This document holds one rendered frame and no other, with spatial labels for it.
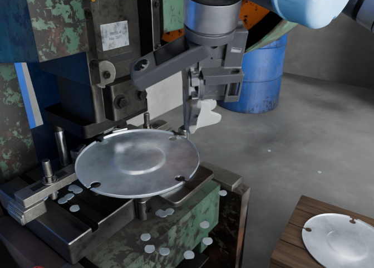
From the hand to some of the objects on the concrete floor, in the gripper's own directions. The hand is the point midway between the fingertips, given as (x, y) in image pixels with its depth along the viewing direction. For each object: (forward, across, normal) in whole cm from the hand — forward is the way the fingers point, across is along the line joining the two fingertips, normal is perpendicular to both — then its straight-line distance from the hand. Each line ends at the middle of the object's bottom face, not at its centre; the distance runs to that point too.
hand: (187, 127), depth 59 cm
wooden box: (+94, -12, -58) cm, 111 cm away
